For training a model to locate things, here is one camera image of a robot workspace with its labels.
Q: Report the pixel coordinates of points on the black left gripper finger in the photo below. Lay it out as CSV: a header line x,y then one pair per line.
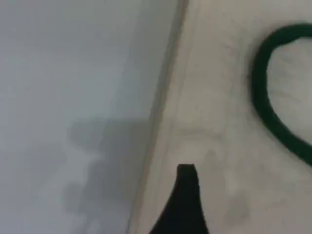
x,y
181,209

